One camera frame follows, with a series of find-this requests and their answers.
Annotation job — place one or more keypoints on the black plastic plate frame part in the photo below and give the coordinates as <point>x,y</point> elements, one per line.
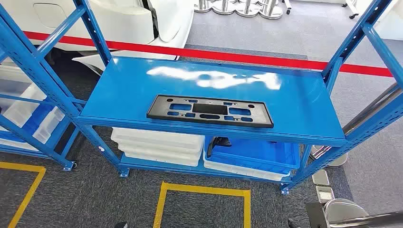
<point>209,109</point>

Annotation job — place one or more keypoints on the blue metal shelf rack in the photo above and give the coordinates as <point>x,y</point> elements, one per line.
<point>41,144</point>
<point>189,91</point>

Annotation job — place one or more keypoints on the white plastic tray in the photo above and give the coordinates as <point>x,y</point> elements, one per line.
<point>157,138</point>
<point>157,153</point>
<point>163,161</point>

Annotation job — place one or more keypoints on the red barrier belt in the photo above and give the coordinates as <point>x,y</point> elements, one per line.
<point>220,56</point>

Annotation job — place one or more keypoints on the white plastic bin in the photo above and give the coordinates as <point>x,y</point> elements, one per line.
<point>239,172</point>

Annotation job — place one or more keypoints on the large blue plastic bin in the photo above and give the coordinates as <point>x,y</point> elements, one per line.
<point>258,154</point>

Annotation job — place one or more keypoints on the chrome stanchion base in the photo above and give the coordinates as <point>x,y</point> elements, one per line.
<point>248,11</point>
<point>271,12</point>
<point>203,6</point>
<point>224,8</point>

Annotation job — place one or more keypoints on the white car body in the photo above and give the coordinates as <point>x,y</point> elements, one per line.
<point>126,25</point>

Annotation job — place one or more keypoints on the white caster leg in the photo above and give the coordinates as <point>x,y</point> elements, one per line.
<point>352,11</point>
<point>287,8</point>

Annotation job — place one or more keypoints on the metal floor outlet box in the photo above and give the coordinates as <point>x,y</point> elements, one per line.
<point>324,195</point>

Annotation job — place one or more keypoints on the translucent plastic bin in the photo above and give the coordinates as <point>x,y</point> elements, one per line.
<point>50,126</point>
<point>19,110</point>

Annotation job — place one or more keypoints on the small blue plastic bin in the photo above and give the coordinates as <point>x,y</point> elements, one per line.
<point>36,118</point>

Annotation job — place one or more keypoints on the white panel board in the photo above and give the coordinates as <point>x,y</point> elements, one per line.
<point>390,22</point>

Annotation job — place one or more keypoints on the black right camera bracket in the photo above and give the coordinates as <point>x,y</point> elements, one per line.
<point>292,224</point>

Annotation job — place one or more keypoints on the chrome stanchion post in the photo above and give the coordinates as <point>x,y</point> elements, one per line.
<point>343,210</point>
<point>374,108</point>

